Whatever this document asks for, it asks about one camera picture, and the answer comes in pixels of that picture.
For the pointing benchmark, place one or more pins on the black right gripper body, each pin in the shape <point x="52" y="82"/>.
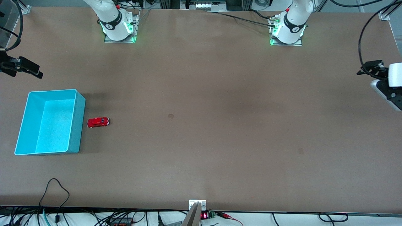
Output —
<point x="8" y="64"/>

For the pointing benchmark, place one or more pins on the red beetle toy car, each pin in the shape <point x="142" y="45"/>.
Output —
<point x="98" y="122"/>

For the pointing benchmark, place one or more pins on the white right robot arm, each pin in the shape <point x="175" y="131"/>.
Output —
<point x="110" y="15"/>

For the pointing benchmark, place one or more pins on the blue plastic box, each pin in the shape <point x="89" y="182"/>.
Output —
<point x="55" y="125"/>

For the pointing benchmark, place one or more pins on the black power strip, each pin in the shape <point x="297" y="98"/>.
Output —
<point x="121" y="221"/>

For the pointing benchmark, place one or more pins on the red LED display module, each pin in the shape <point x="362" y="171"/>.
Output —
<point x="204" y="215"/>

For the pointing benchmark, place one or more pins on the aluminium corner bracket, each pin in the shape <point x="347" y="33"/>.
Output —
<point x="383" y="15"/>
<point x="25" y="8"/>

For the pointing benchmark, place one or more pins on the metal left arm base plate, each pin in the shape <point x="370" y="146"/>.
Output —
<point x="272" y="40"/>

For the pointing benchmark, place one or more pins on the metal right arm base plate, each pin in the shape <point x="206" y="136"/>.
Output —
<point x="135" y="25"/>

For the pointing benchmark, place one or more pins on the aluminium frame with lit device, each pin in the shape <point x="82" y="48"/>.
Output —
<point x="207" y="4"/>

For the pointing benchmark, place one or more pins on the white mount bracket plate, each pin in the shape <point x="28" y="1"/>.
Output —
<point x="192" y="202"/>

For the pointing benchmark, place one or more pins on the grey camera mount bar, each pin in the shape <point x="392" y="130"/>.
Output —
<point x="192" y="216"/>

